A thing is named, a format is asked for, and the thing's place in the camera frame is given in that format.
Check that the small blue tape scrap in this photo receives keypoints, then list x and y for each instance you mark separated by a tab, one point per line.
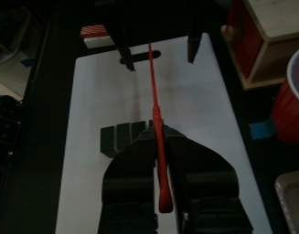
26	62

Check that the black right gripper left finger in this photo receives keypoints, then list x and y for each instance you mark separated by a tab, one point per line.
128	182

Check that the white plastic cutting board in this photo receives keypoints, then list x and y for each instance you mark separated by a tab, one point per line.
101	97

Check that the pale pink plate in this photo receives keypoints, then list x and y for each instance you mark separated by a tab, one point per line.
294	204

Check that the red plastic cup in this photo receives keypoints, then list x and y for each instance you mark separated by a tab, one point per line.
290	106

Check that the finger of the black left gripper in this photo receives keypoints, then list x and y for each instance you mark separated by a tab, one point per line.
127	58
193	48

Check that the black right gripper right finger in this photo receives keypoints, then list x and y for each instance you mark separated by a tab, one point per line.
208	189

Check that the blue tape piece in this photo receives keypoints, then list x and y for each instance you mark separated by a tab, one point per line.
261	129

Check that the wooden box with red side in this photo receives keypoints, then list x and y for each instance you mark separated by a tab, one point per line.
252	39

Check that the red white striped toy block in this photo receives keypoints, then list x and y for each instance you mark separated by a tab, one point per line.
96	36

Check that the dark gear past table edge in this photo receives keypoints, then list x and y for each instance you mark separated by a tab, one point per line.
4	122

